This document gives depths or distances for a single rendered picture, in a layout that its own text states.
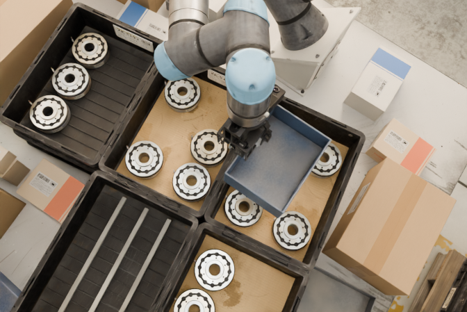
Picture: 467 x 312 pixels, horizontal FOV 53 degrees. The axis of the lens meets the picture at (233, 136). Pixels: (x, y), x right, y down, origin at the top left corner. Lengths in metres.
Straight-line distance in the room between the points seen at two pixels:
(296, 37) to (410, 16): 1.39
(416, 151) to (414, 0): 1.41
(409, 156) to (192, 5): 0.88
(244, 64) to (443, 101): 1.10
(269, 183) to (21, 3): 0.90
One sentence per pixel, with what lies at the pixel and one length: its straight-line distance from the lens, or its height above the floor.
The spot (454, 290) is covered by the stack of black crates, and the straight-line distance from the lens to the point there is 2.17.
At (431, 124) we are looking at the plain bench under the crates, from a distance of 1.67.
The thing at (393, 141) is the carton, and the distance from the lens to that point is 1.52.
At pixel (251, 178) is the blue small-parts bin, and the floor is 1.07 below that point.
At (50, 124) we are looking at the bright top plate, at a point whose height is 0.86.
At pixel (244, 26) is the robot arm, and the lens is 0.78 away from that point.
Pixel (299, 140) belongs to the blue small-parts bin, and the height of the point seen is 1.07.
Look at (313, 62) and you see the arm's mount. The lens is 1.37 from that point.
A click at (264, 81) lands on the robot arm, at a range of 0.71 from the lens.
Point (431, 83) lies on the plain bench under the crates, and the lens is 1.74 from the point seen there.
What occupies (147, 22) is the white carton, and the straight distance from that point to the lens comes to 1.56.
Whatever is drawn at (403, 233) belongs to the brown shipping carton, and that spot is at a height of 0.86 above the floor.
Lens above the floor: 2.11
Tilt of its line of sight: 71 degrees down
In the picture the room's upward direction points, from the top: 11 degrees clockwise
